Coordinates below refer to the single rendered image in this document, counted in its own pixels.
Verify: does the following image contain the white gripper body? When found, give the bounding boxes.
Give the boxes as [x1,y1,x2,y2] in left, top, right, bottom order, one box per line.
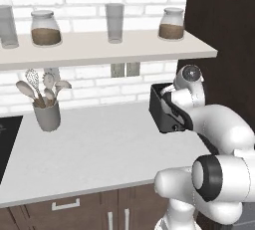
[159,85,176,97]

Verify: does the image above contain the black toaster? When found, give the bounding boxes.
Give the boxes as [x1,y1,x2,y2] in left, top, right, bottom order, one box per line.
[147,82,194,134]

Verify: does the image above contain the glass jar with brown filling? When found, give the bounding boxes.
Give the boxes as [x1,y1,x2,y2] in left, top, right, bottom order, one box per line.
[30,9,64,47]
[157,6,186,41]

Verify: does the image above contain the tall empty glass jar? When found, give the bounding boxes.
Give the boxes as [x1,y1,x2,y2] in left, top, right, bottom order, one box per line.
[0,0,20,50]
[105,2,126,45]

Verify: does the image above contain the tall dark brown cupboard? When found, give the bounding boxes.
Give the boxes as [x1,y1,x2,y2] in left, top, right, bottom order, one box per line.
[174,0,255,132]

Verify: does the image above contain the pale wooden spoon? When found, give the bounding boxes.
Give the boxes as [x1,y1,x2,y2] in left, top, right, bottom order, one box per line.
[15,80,44,109]
[53,80,73,103]

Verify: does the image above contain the brown cupboard door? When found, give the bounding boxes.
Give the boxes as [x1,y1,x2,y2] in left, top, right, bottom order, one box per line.
[118,183,171,230]
[100,189,120,230]

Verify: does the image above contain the grey utensil pot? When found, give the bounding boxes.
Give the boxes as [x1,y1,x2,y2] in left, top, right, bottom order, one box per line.
[32,102,62,132]

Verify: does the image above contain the pale slotted spoon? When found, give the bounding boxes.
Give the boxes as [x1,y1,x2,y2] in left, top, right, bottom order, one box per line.
[25,68,46,107]

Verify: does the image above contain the black hob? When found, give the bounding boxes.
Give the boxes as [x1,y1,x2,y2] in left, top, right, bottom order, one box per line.
[0,115,25,184]

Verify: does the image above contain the brown drawer front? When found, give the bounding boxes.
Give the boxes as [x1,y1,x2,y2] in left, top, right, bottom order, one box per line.
[20,192,103,230]

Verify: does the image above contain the grey wall socket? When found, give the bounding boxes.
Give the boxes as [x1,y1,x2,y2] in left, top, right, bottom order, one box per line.
[110,63,126,79]
[126,61,141,77]

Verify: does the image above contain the pale wall shelf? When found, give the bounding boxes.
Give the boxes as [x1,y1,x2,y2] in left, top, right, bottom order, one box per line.
[0,29,219,73]

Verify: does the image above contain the white cupboard door handle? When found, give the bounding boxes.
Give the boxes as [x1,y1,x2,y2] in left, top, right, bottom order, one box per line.
[124,207,130,230]
[107,210,115,230]

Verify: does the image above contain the white drawer handle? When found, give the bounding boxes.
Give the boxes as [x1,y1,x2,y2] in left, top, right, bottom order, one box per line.
[51,197,82,212]

